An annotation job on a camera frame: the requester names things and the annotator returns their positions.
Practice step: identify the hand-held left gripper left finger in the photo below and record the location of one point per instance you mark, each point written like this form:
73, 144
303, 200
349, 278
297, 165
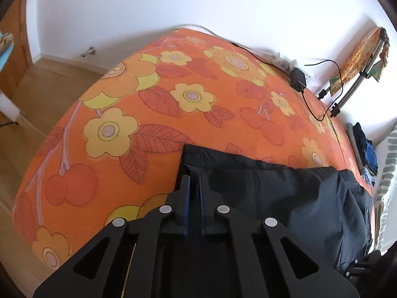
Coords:
185, 198

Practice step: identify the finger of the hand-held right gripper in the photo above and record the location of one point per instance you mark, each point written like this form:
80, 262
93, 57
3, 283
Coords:
369, 264

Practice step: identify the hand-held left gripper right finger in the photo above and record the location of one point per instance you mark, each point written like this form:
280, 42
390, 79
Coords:
202, 205

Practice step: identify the black pants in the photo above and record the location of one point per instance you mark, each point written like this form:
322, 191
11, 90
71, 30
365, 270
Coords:
279, 198

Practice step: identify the blue woven cloth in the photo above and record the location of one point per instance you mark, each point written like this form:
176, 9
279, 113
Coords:
371, 156

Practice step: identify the blue jeans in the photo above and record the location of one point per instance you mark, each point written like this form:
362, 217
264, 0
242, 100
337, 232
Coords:
356, 149

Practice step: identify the orange floral bed sheet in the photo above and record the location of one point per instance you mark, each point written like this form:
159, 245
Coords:
124, 99

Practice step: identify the black power adapter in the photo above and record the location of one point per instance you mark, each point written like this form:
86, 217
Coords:
297, 77

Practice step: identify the white power strip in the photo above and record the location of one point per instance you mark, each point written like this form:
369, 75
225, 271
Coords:
283, 65

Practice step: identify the metal tripod leg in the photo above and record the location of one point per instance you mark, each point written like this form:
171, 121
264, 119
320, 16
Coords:
349, 94
322, 94

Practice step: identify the metal door stopper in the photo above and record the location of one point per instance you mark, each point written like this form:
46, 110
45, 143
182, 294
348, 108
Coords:
90, 50

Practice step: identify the colourful patterned cloth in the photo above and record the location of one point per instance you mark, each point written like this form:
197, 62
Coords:
380, 68

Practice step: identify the white plastic object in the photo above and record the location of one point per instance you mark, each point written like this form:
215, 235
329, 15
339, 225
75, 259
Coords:
7, 107

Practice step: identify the colourful canvas painting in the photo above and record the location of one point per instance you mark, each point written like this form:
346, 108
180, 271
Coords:
356, 59

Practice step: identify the wooden door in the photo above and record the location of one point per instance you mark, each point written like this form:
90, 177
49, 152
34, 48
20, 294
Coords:
20, 37

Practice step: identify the leopard print cloth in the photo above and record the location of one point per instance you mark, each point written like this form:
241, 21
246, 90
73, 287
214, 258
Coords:
4, 39

